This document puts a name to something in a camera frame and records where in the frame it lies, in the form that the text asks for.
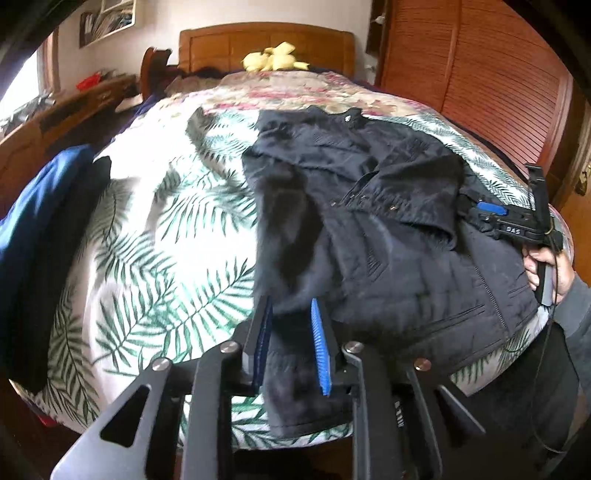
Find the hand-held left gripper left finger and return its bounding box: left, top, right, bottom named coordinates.
left=50, top=295, right=273, bottom=480

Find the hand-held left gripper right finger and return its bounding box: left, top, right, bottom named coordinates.
left=310, top=298, right=488, bottom=480

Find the black jacket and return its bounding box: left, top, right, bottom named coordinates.
left=242, top=105, right=550, bottom=437

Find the person's right forearm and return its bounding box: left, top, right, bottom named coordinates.
left=549, top=272, right=591, bottom=370

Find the person's right hand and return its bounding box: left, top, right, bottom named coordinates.
left=523, top=248, right=576, bottom=306

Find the wooden door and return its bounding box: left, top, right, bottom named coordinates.
left=554, top=83, right=591, bottom=222

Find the leaf-print bed sheet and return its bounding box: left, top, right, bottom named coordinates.
left=9, top=104, right=573, bottom=450

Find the wooden louvred wardrobe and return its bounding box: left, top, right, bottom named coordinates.
left=365, top=0, right=575, bottom=204

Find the person's dark clothing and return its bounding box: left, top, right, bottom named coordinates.
left=457, top=318, right=591, bottom=480

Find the dark cloth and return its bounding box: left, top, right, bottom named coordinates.
left=13, top=156, right=113, bottom=398

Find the floral quilt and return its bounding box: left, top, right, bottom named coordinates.
left=157, top=69, right=446, bottom=125

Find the yellow plush toy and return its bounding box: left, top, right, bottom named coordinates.
left=242, top=41, right=310, bottom=73

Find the blue garment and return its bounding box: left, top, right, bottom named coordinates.
left=0, top=144, right=99, bottom=282

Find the wooden desk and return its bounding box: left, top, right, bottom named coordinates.
left=0, top=74, right=139, bottom=204

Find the wooden chair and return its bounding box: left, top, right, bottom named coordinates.
left=141, top=46, right=182, bottom=101

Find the wooden bed headboard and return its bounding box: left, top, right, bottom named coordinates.
left=179, top=23, right=357, bottom=80

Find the window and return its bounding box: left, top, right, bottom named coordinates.
left=0, top=48, right=61, bottom=125

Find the wall shelf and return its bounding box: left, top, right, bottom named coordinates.
left=79, top=0, right=136, bottom=49

